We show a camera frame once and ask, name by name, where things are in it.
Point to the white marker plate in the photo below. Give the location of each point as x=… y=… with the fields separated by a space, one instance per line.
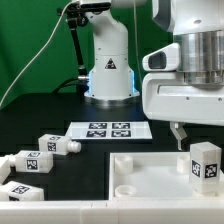
x=109 y=130

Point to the white obstacle fence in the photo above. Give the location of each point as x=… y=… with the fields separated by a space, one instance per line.
x=118 y=211

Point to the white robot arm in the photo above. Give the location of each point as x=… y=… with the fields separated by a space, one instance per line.
x=197 y=51

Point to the black camera stand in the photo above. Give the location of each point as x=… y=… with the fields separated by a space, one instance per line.
x=77 y=17

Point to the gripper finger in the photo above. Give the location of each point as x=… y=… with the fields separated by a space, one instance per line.
x=178 y=131

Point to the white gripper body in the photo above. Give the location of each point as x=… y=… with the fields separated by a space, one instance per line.
x=167 y=97

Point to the white square tabletop tray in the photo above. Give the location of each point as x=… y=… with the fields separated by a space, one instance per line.
x=154 y=176

